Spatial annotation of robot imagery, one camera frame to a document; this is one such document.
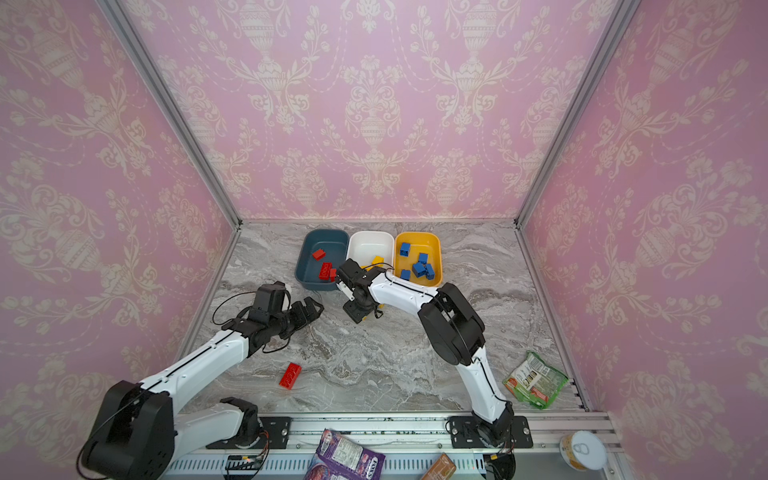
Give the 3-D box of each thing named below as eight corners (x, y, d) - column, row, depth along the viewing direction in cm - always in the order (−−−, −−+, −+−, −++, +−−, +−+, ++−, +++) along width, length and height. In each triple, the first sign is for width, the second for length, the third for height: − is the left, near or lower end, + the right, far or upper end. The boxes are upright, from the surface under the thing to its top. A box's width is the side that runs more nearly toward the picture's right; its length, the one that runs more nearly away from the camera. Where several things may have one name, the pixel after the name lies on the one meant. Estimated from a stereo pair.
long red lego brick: (280, 386, 84) (278, 383, 82) (292, 364, 88) (290, 361, 86) (292, 390, 83) (290, 388, 81) (303, 368, 87) (301, 365, 85)
